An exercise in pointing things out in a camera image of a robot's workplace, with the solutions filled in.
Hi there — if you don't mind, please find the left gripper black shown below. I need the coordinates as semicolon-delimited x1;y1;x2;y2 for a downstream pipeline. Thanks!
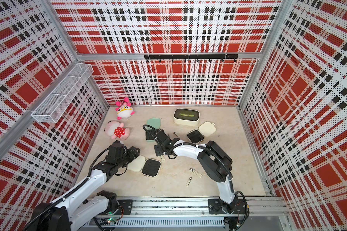
117;146;140;168

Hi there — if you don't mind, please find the cream case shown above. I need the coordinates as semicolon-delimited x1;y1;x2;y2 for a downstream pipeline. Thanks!
187;121;216;144
127;156;162;178

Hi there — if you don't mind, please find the small clipper front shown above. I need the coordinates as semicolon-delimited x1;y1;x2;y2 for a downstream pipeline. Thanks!
186;177;192;187

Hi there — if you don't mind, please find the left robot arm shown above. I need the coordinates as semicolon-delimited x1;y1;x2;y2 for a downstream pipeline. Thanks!
24;141;140;231

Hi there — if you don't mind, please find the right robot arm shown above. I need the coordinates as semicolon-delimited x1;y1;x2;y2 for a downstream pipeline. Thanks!
143;125;237;205

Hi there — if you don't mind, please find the green nail clipper case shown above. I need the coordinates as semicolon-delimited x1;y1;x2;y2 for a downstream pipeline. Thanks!
145;118;161;142

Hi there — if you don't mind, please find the large clipper near front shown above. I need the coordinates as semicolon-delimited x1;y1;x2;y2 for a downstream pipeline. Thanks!
190;168;202;178

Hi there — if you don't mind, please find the pink doll red dress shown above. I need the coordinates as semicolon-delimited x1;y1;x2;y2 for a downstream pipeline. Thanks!
104;121;130;141

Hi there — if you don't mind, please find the cream tissue box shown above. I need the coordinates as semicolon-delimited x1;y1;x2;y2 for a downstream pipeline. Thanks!
173;108;200;127

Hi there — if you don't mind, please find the pink owl plush toy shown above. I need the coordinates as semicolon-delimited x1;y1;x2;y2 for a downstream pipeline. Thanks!
115;97;135;120

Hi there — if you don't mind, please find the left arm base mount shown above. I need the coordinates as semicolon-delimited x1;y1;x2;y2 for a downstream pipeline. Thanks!
98;199;133;216

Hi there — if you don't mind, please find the aluminium front rail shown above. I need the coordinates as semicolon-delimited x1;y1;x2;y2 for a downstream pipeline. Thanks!
49;197;290;229

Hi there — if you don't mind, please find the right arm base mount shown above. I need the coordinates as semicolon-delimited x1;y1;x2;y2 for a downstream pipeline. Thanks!
208;198;249;215

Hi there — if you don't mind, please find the white wire mesh basket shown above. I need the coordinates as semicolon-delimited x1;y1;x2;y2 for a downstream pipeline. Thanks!
31;63;93;123

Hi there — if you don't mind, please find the black wall hook rail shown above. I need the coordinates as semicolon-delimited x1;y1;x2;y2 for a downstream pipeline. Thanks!
144;54;239;61

